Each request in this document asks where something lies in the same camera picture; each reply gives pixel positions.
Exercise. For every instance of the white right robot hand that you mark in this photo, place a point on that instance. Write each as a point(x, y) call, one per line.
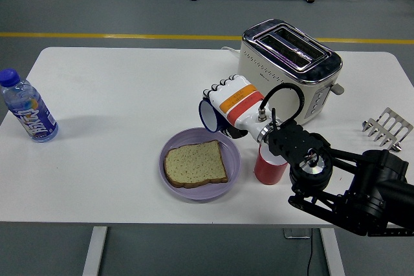
point(236, 101)

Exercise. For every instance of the blue enamel cup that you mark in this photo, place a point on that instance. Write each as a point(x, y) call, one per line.
point(208, 116)

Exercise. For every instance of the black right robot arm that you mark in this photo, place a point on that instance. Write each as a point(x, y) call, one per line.
point(372, 192)

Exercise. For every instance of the slice of bread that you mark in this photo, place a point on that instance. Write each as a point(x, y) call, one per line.
point(194, 164)

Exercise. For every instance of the red enamel cup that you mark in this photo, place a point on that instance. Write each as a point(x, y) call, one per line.
point(268, 172)

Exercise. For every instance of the purple round plate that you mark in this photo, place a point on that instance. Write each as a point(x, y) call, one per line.
point(233, 166)

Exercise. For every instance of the cream and chrome toaster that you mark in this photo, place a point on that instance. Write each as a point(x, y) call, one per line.
point(291, 49)

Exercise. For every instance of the steel toast rack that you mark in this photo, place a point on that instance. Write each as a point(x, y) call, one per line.
point(393, 122)

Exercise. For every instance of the blue-capped water bottle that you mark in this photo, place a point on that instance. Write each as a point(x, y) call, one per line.
point(32, 114)

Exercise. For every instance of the grey bracket under table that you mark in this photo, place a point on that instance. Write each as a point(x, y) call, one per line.
point(296, 234)

